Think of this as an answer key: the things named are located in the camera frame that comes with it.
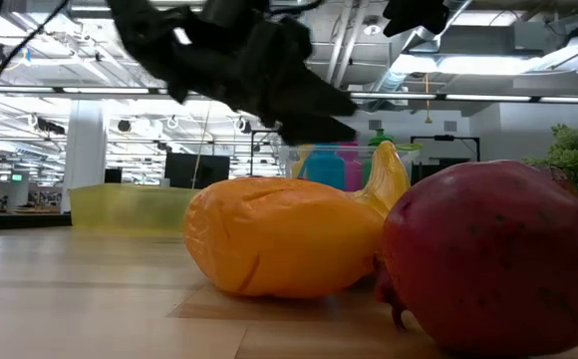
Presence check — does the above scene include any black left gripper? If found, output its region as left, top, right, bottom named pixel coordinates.
left=168, top=19, right=359, bottom=147

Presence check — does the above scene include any yellow plastic bottle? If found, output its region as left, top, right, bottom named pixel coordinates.
left=291, top=144, right=316, bottom=180

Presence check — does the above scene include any green plastic bottle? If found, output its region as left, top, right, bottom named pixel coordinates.
left=362, top=128, right=395, bottom=188

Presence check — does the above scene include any clear bin with blue contents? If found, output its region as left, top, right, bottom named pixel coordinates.
left=299, top=144, right=346, bottom=191

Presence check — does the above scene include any clear plastic bin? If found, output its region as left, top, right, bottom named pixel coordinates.
left=277, top=144, right=423, bottom=193

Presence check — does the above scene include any magenta plastic bottle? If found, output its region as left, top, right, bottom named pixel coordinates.
left=337, top=142, right=365, bottom=193

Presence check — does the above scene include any orange yellow mango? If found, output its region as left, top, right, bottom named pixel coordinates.
left=182, top=176, right=388, bottom=299

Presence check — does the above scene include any black computer monitor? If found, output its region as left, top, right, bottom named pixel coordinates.
left=163, top=152, right=231, bottom=190

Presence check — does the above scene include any yellow plastic bin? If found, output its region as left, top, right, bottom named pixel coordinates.
left=68, top=182, right=201, bottom=234

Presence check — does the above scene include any red pomegranate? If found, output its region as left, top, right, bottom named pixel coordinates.
left=373, top=159, right=578, bottom=356

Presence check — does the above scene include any white pillar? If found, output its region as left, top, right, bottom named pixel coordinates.
left=61, top=102, right=109, bottom=214

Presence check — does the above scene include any long ceiling light rail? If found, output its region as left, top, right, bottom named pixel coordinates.
left=0, top=85, right=578, bottom=105

